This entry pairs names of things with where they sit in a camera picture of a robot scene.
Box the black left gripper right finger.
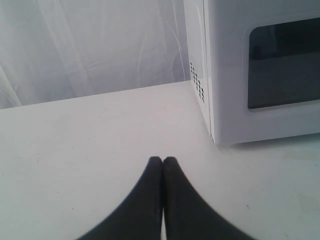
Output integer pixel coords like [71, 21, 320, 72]
[163, 156, 252, 240]

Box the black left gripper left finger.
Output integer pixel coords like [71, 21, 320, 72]
[80, 156, 163, 240]

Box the white microwave door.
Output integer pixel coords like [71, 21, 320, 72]
[205, 0, 320, 145]

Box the white microwave oven body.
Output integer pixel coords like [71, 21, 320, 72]
[184, 0, 214, 139]

